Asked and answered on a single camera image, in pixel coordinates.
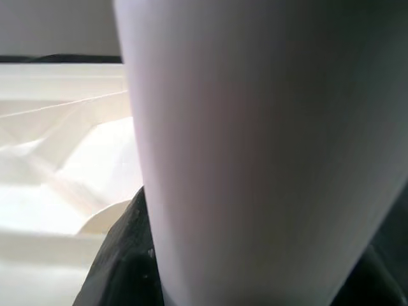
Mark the white plastic table top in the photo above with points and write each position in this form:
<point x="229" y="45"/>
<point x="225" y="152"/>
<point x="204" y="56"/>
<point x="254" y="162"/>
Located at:
<point x="48" y="159"/>

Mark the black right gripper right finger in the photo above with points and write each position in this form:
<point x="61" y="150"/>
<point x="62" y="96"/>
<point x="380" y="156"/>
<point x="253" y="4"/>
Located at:
<point x="376" y="280"/>

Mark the black table cloth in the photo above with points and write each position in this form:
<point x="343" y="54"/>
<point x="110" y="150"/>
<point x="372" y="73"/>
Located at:
<point x="63" y="58"/>

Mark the white plastic table leg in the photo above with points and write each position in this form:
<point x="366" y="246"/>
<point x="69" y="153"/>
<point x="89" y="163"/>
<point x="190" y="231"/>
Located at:
<point x="255" y="143"/>

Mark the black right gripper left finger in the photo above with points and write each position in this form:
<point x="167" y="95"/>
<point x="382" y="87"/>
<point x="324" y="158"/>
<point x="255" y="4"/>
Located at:
<point x="124" y="261"/>

